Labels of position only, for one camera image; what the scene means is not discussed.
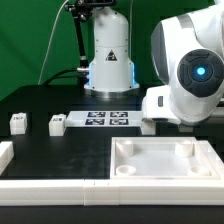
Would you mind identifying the white fiducial marker sheet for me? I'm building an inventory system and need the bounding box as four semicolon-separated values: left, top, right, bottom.
66;111;142;127

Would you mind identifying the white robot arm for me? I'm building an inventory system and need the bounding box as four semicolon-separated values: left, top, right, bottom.
84;0;224;126

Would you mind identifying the white cable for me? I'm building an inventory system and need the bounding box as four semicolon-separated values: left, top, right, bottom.
37;0;70;86

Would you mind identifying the black cable bundle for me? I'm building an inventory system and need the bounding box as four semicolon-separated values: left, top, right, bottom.
43;68;88;86

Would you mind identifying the white square table top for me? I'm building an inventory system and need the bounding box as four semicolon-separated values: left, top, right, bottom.
110;137;224;180

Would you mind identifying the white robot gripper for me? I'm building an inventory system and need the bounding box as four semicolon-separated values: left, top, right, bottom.
142;86;181;124

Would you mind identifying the white U-shaped obstacle fence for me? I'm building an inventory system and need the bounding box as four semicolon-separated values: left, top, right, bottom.
0;140;224;206

